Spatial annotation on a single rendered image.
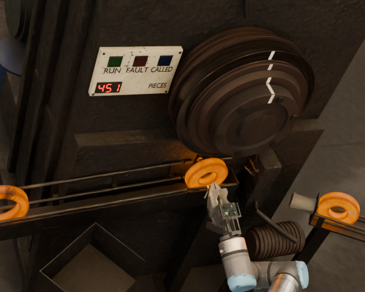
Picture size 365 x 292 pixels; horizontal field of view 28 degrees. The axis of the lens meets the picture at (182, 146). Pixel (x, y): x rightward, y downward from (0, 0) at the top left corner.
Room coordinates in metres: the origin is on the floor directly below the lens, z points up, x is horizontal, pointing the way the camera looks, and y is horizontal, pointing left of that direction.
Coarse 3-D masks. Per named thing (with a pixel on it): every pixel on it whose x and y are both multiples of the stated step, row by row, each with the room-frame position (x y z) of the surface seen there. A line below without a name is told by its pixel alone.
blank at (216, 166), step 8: (200, 160) 1.81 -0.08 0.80; (208, 160) 1.81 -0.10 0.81; (216, 160) 1.82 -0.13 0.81; (192, 168) 1.78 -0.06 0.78; (200, 168) 1.78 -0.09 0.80; (208, 168) 1.79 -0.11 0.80; (216, 168) 1.81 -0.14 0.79; (224, 168) 1.83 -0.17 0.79; (192, 176) 1.76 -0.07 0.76; (200, 176) 1.78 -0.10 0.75; (208, 176) 1.84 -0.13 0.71; (216, 176) 1.82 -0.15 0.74; (224, 176) 1.84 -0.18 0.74; (192, 184) 1.77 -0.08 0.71; (200, 184) 1.79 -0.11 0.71; (208, 184) 1.81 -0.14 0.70
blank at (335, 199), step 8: (336, 192) 1.95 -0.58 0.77; (320, 200) 1.93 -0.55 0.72; (328, 200) 1.92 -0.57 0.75; (336, 200) 1.93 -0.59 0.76; (344, 200) 1.93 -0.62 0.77; (352, 200) 1.94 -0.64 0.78; (320, 208) 1.93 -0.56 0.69; (328, 208) 1.93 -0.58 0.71; (344, 208) 1.93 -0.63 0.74; (352, 208) 1.93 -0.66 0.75; (328, 216) 1.93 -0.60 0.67; (336, 216) 1.94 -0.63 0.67; (344, 216) 1.93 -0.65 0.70; (352, 216) 1.93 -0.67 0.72; (328, 224) 1.93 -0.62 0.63
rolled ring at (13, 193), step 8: (0, 192) 1.37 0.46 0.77; (8, 192) 1.39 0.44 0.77; (16, 192) 1.40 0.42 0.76; (24, 192) 1.44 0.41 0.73; (16, 200) 1.40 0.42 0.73; (24, 200) 1.42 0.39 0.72; (16, 208) 1.42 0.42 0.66; (24, 208) 1.42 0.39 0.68; (0, 216) 1.40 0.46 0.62; (8, 216) 1.40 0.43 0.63; (16, 216) 1.41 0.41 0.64
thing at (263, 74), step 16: (256, 64) 1.75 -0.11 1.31; (288, 64) 1.82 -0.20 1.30; (224, 80) 1.69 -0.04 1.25; (240, 80) 1.71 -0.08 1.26; (256, 80) 1.73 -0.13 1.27; (272, 80) 1.76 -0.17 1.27; (288, 80) 1.80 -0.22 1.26; (304, 80) 1.86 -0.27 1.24; (208, 96) 1.67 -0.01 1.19; (224, 96) 1.68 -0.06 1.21; (304, 96) 1.88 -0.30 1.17; (192, 112) 1.65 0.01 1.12; (208, 112) 1.66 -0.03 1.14; (192, 128) 1.67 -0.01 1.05; (208, 128) 1.67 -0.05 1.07; (208, 144) 1.69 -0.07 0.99
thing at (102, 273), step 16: (96, 224) 1.44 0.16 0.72; (80, 240) 1.38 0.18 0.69; (96, 240) 1.44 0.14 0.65; (112, 240) 1.42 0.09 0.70; (64, 256) 1.31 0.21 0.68; (80, 256) 1.39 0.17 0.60; (96, 256) 1.41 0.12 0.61; (112, 256) 1.41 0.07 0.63; (128, 256) 1.40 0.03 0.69; (48, 272) 1.24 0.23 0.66; (64, 272) 1.31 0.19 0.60; (80, 272) 1.33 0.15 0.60; (96, 272) 1.35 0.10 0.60; (112, 272) 1.37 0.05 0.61; (128, 272) 1.39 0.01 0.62; (48, 288) 1.19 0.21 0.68; (64, 288) 1.26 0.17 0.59; (80, 288) 1.28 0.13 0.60; (96, 288) 1.30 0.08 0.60; (112, 288) 1.32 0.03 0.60; (128, 288) 1.34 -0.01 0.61
